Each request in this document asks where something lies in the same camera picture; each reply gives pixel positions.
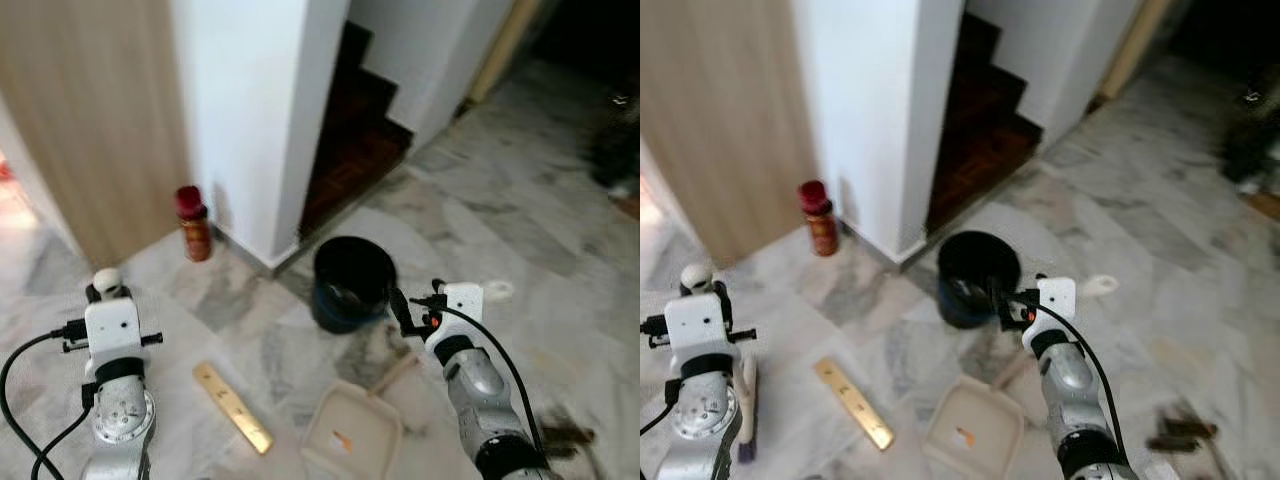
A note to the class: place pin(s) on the gold strip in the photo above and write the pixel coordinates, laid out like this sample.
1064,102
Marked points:
855,404
233,408

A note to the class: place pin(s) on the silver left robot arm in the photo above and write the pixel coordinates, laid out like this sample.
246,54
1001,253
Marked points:
705,420
120,420

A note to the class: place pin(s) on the black round bucket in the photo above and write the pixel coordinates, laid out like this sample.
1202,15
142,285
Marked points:
350,295
975,290

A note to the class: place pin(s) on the red-capped spray can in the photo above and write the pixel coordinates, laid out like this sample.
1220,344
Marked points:
195,235
820,230

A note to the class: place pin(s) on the brown wooden base board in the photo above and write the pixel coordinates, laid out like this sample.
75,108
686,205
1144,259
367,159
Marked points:
630,206
1265,205

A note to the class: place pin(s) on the dark wooden staircase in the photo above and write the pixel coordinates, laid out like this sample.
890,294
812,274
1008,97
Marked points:
350,140
975,140

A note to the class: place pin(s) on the light wood panel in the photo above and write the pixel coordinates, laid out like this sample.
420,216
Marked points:
90,120
725,120

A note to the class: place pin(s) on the dark brown debris piece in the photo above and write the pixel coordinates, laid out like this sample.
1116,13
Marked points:
1180,430
565,435

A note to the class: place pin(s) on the large black bag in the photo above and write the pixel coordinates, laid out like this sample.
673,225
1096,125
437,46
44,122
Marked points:
615,150
1250,145

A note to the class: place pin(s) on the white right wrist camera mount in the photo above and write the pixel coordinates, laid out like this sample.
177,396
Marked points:
462,305
1057,300

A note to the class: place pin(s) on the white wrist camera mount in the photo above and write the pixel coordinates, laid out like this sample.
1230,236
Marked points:
1057,300
112,328
462,305
695,325

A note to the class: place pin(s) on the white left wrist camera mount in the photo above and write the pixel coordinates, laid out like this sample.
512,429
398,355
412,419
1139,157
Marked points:
695,325
112,328

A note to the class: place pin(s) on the beige door frame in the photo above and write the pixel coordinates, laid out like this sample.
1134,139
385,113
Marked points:
1130,50
505,50

